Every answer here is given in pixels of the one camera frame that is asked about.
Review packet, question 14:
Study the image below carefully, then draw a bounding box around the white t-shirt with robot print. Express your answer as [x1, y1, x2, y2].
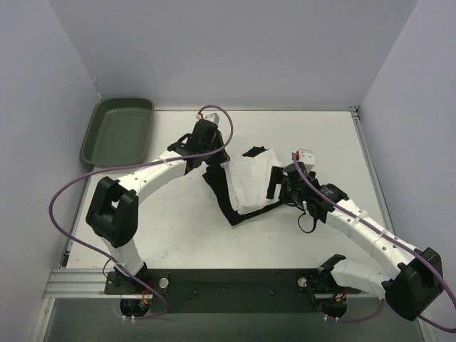
[222, 149, 282, 215]

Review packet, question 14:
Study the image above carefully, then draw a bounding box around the black t-shirt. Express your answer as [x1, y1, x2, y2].
[203, 146, 281, 226]

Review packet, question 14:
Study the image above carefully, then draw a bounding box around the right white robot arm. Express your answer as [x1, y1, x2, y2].
[266, 162, 444, 321]

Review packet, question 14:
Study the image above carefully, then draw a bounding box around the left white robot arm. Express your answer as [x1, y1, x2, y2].
[85, 119, 229, 293]

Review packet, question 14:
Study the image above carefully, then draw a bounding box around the dark green plastic tray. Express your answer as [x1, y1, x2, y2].
[80, 98, 155, 168]

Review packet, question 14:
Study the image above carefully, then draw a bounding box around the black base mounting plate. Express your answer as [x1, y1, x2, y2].
[104, 269, 355, 314]

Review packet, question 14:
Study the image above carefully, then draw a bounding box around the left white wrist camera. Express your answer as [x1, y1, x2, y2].
[202, 113, 220, 125]

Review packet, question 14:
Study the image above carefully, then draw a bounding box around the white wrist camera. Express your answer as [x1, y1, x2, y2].
[292, 149, 316, 173]
[202, 113, 220, 125]

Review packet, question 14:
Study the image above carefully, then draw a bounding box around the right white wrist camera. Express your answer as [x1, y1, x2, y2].
[292, 149, 316, 173]

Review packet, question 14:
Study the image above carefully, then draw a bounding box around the aluminium extrusion rail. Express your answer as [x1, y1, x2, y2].
[43, 268, 142, 299]

